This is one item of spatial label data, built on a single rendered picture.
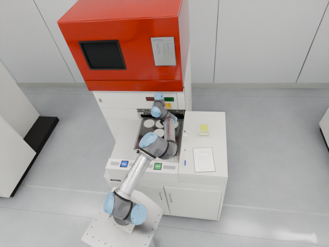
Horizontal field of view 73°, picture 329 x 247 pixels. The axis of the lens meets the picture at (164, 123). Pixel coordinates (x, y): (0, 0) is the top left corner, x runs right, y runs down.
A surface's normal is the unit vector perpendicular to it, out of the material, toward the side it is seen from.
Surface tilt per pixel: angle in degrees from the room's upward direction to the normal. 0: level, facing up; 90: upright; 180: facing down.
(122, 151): 0
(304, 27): 90
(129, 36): 90
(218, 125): 0
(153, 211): 0
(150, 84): 90
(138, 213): 53
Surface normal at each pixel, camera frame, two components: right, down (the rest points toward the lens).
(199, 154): -0.11, -0.66
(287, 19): -0.15, 0.75
